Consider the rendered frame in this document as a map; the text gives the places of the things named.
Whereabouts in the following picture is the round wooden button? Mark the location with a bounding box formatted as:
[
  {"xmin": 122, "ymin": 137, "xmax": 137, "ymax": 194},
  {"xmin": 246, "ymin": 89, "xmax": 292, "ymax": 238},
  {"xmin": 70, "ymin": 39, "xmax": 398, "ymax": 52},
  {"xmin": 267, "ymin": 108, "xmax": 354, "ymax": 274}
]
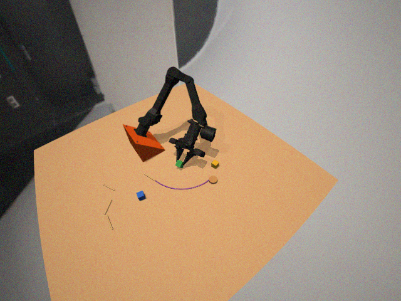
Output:
[{"xmin": 209, "ymin": 176, "xmax": 217, "ymax": 184}]

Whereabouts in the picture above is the green block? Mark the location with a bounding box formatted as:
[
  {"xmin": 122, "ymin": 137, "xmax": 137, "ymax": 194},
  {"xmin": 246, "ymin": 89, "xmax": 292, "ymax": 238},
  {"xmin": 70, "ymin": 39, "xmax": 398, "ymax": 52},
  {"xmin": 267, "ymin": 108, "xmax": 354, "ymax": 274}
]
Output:
[{"xmin": 175, "ymin": 160, "xmax": 184, "ymax": 168}]

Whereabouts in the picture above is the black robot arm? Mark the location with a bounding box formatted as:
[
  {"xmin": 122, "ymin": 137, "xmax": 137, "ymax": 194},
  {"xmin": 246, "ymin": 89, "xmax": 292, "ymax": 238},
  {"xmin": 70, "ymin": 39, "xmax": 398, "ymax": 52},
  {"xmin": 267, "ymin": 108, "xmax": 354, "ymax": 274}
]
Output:
[{"xmin": 134, "ymin": 66, "xmax": 216, "ymax": 149}]

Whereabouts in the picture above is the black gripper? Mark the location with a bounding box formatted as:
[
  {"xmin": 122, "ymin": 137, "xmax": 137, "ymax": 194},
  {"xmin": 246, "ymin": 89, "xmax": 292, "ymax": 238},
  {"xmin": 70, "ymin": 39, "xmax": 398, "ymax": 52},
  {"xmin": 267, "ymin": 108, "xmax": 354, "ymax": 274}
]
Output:
[{"xmin": 169, "ymin": 132, "xmax": 205, "ymax": 165}]

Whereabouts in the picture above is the small blue cube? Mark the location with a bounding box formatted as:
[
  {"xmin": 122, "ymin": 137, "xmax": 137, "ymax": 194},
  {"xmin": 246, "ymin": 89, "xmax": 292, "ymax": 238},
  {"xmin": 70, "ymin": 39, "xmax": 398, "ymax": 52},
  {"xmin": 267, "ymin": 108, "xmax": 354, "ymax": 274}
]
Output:
[{"xmin": 137, "ymin": 191, "xmax": 145, "ymax": 201}]

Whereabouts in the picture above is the small yellow block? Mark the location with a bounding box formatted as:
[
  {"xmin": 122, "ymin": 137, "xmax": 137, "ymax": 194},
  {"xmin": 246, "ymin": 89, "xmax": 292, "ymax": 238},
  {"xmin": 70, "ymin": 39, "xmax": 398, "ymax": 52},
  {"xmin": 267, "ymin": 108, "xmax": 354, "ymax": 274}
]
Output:
[{"xmin": 211, "ymin": 160, "xmax": 219, "ymax": 169}]

